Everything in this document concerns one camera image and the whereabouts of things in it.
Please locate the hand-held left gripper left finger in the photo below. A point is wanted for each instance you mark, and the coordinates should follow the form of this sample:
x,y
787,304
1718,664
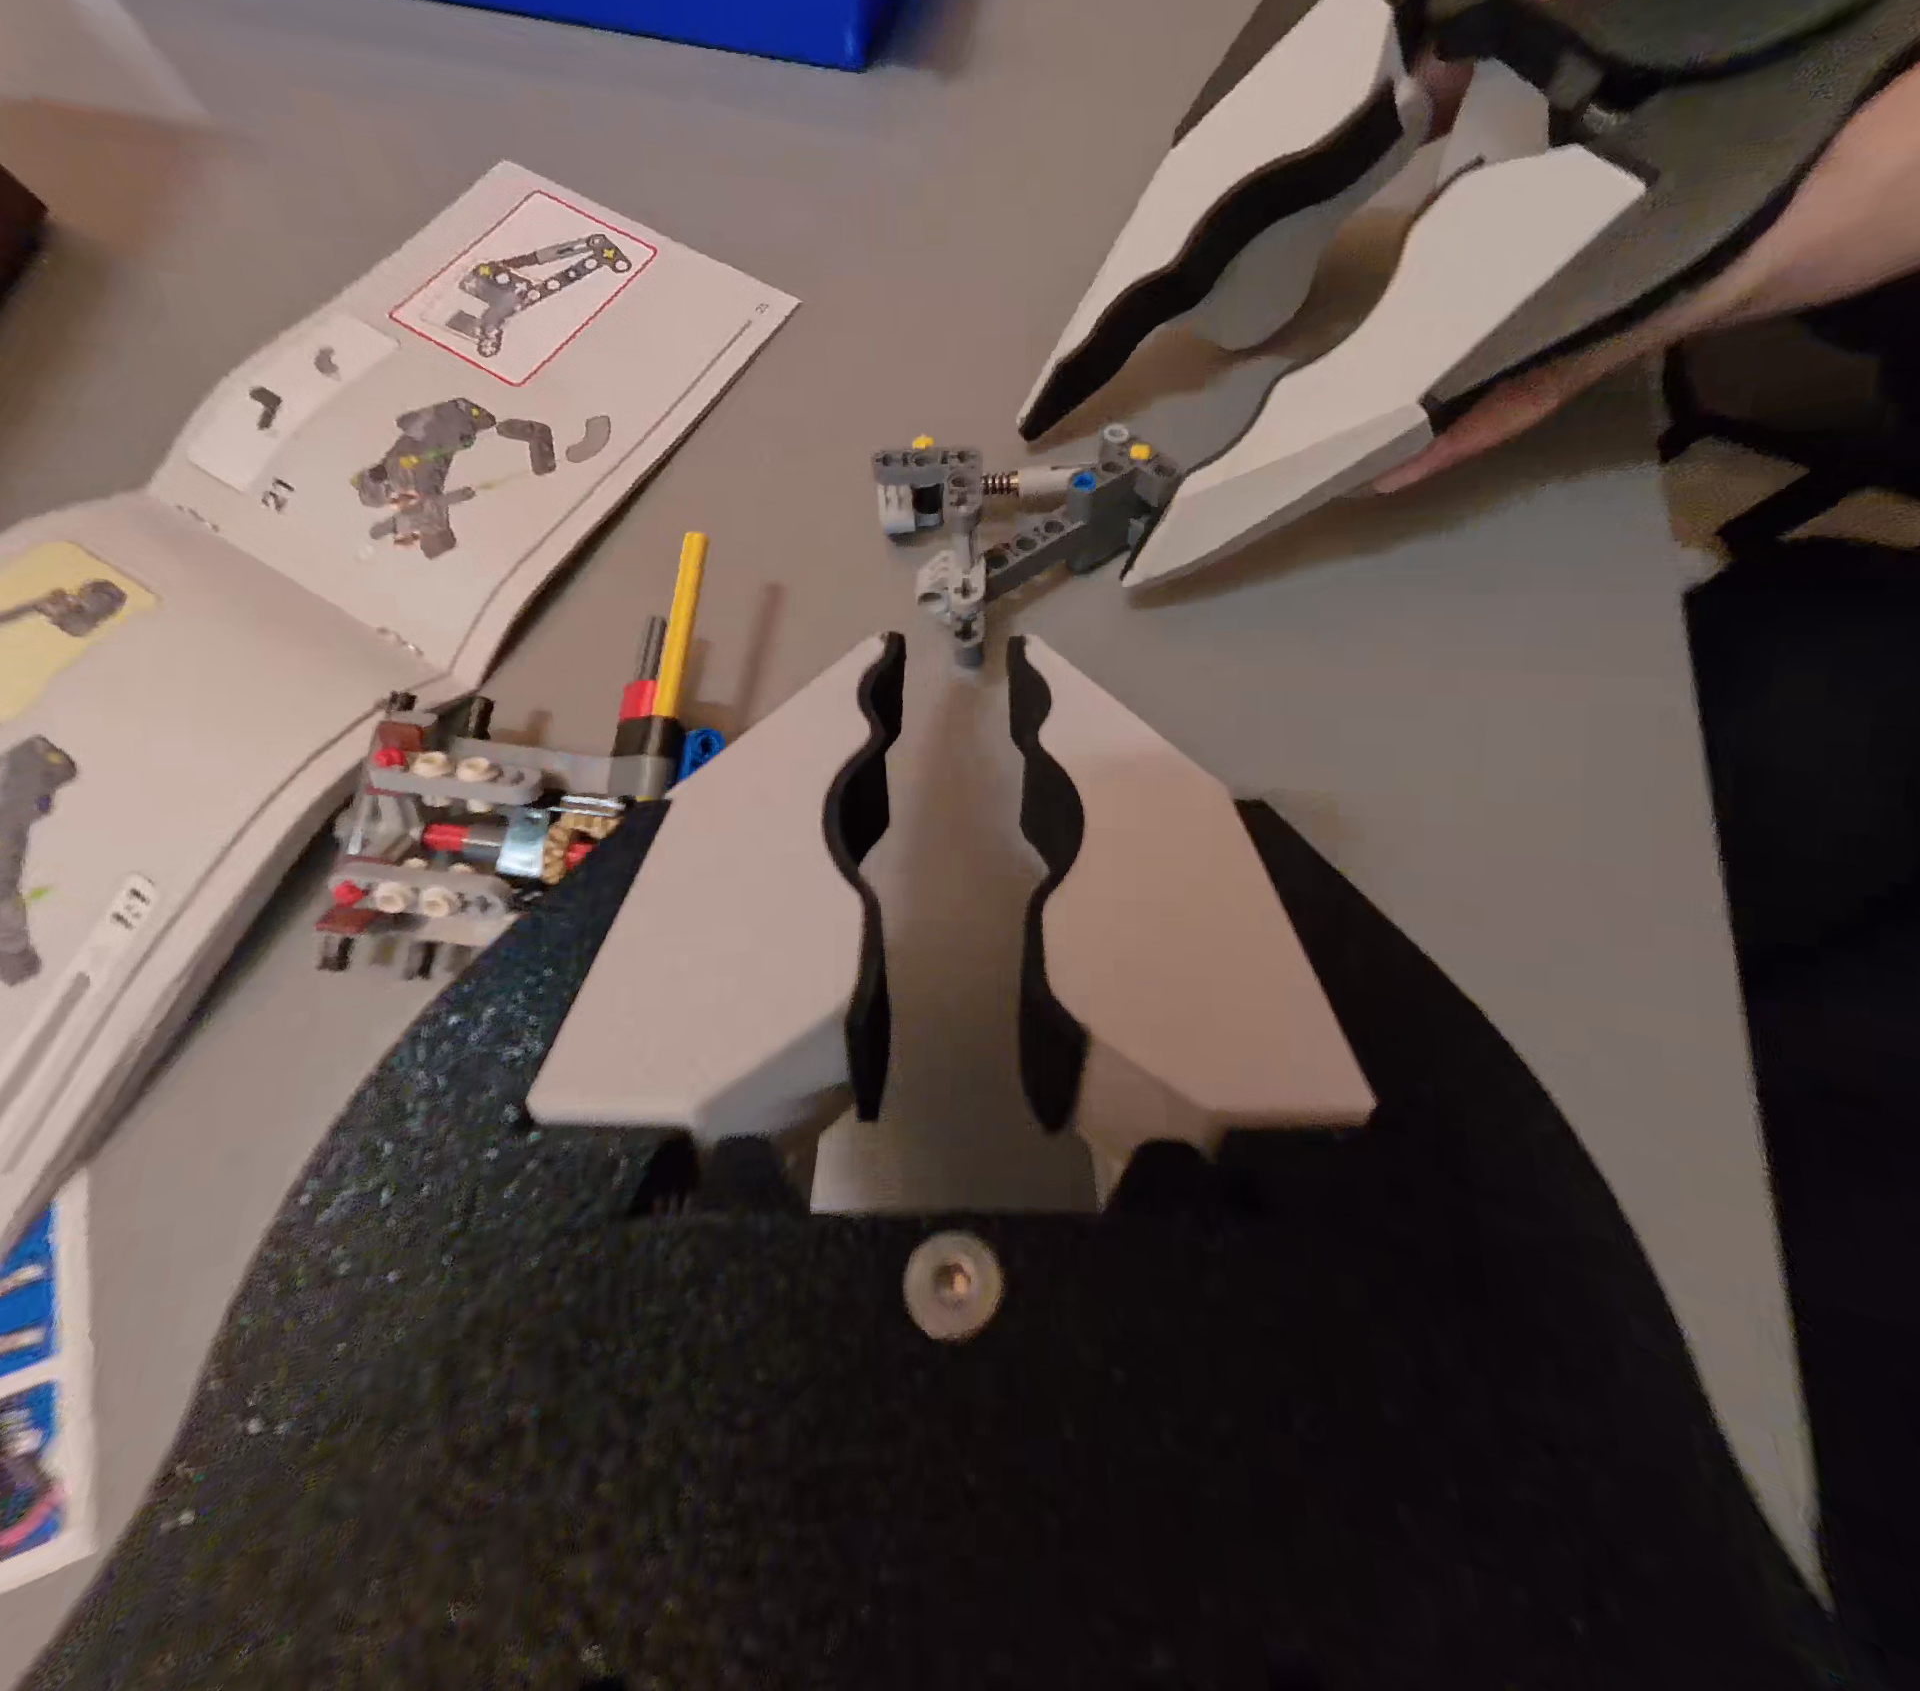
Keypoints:
x,y
705,972

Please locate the person's right hand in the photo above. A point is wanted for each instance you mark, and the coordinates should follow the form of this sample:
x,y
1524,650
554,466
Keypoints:
x,y
1801,236

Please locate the grey lego chassis assembly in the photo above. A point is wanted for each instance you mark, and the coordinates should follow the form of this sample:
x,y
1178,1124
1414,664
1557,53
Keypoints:
x,y
451,852

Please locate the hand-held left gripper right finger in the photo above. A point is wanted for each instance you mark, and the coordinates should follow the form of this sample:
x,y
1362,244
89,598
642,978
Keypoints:
x,y
1200,972

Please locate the blue lego beam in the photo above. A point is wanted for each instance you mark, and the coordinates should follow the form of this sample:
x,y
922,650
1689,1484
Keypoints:
x,y
698,750

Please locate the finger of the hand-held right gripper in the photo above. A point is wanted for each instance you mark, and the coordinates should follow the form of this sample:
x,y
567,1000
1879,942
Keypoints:
x,y
1351,416
1245,176

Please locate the lego instruction booklet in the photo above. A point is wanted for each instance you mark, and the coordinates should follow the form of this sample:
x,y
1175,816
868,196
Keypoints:
x,y
601,370

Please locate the blue sticker sheet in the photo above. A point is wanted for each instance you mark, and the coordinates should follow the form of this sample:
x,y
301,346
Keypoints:
x,y
39,1392

